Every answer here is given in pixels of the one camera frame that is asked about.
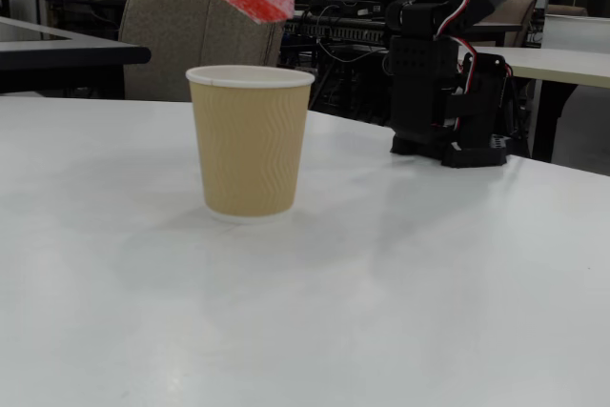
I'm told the black equipment rack strip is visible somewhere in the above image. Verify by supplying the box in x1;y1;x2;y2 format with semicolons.
284;13;390;44

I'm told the wide beige fabric chair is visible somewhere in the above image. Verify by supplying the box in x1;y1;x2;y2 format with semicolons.
117;0;291;103

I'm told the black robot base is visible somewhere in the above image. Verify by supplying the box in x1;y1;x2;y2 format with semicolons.
390;51;520;169

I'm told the white table beige edge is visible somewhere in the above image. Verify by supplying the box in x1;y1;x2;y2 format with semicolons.
436;44;610;164

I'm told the dark-edged grey table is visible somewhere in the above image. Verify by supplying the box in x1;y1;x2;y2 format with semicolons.
0;15;153;96

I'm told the plain white table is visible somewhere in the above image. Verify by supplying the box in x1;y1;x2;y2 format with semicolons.
542;13;610;50

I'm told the tan ripple paper cup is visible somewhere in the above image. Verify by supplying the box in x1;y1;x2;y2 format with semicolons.
185;65;316;226

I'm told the tan chair with curved back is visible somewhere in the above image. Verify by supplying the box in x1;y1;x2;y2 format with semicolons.
476;0;539;49

